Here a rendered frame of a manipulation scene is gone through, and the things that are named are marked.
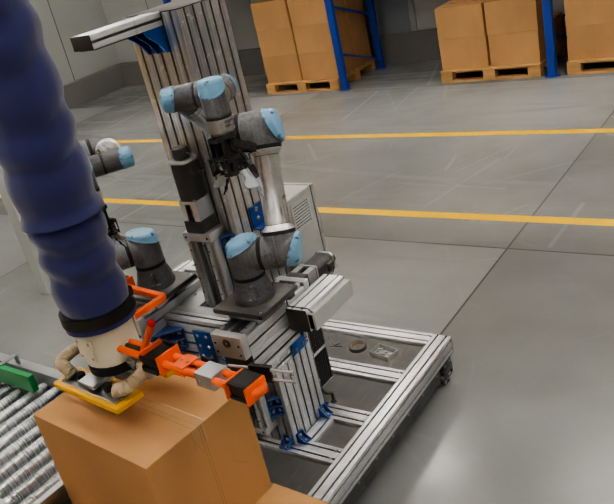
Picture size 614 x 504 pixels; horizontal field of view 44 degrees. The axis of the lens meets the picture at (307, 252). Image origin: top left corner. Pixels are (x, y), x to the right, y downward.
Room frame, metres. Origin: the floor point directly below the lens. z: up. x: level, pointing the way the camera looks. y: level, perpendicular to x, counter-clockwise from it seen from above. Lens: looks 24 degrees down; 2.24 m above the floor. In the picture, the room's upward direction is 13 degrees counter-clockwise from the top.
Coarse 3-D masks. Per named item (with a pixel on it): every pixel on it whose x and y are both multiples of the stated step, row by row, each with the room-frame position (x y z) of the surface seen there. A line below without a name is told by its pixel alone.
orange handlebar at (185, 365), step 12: (132, 288) 2.39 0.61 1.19; (144, 288) 2.37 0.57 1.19; (156, 300) 2.25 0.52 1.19; (144, 312) 2.21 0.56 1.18; (120, 348) 1.99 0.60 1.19; (180, 360) 1.82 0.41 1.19; (192, 360) 1.81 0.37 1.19; (180, 372) 1.79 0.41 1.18; (192, 372) 1.76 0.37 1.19; (228, 372) 1.72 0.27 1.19; (216, 384) 1.69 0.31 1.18; (264, 384) 1.62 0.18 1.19; (252, 396) 1.60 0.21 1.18
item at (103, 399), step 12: (84, 372) 2.06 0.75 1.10; (60, 384) 2.07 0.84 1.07; (72, 384) 2.04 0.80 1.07; (108, 384) 1.95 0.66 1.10; (84, 396) 1.97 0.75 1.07; (96, 396) 1.94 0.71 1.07; (108, 396) 1.92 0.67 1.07; (132, 396) 1.90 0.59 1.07; (108, 408) 1.88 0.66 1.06; (120, 408) 1.86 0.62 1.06
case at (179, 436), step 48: (144, 384) 2.16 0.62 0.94; (192, 384) 2.09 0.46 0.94; (48, 432) 2.10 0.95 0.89; (96, 432) 1.95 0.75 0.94; (144, 432) 1.89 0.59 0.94; (192, 432) 1.85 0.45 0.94; (240, 432) 1.96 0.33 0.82; (96, 480) 1.95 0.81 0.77; (144, 480) 1.74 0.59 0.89; (192, 480) 1.81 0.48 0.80; (240, 480) 1.92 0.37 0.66
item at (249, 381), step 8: (232, 376) 1.67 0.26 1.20; (240, 376) 1.66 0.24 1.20; (248, 376) 1.65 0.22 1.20; (256, 376) 1.64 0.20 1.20; (264, 376) 1.64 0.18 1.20; (224, 384) 1.64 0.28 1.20; (232, 384) 1.63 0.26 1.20; (240, 384) 1.62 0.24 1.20; (248, 384) 1.61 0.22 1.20; (256, 384) 1.62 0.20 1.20; (232, 392) 1.64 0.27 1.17; (240, 392) 1.62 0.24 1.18; (248, 392) 1.59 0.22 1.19; (240, 400) 1.62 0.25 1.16; (248, 400) 1.59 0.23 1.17; (256, 400) 1.61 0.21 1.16
